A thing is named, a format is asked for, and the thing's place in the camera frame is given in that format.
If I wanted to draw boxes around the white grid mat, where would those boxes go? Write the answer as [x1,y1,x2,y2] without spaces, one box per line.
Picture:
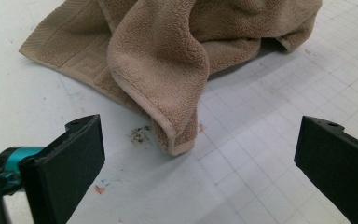
[0,0,358,224]

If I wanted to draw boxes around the beige terry towel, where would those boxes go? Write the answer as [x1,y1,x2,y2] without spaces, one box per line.
[18,0,324,157]

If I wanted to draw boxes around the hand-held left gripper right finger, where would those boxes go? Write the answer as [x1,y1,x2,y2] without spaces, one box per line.
[294,116,358,224]

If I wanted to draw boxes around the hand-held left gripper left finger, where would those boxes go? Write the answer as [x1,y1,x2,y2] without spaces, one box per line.
[18,114,106,224]

